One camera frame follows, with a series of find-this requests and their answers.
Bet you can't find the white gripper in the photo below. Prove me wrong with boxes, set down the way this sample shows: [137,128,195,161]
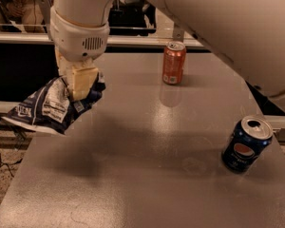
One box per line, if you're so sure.
[50,8,109,101]

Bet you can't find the blue chip bag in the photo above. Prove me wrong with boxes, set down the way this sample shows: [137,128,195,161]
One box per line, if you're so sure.
[4,73,105,135]

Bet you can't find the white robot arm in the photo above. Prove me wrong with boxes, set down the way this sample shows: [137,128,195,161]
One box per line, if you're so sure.
[50,0,285,112]

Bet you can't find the dark chairs behind glass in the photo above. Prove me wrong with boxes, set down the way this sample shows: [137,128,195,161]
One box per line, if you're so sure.
[0,0,156,36]

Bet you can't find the orange soda can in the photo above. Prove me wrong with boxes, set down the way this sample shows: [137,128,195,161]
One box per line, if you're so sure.
[162,41,186,85]

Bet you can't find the blue Pepsi can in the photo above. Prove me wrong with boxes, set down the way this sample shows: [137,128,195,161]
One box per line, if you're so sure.
[221,115,274,173]

